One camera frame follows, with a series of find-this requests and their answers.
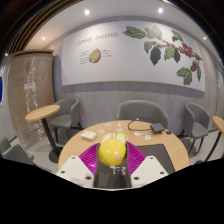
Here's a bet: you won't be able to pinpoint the black mouse pad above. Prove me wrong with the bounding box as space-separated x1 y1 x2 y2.
94 143 176 190

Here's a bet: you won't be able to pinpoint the small white box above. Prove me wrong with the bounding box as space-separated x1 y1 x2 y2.
80 130 98 142

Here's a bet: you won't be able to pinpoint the black cable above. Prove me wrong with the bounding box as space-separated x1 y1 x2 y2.
127 117 158 132

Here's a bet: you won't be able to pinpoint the round wooden side table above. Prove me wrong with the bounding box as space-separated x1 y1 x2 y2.
24 104 63 164

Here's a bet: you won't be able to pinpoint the grey armchair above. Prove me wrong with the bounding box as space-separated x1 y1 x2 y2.
0 135 35 166
116 99 170 130
182 102 211 156
49 97 81 143

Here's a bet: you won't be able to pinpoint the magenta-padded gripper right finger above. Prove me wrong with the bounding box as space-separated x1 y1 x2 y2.
125 141 170 188

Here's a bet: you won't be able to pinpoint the white botanical wall mural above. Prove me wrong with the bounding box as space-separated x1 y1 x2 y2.
60 20 206 93

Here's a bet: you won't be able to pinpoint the blue deer wall sign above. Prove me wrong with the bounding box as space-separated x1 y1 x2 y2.
0 66 4 106

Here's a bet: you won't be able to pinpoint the black adapter block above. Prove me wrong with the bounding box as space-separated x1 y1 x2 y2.
150 122 167 133

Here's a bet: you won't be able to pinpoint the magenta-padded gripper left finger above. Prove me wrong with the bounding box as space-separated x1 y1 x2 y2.
55 142 101 188

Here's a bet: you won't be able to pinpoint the yellow computer mouse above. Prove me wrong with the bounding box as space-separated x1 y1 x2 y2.
97 131 129 168

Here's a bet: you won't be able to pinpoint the ceiling spotlights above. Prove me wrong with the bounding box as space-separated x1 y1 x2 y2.
3 7 208 57

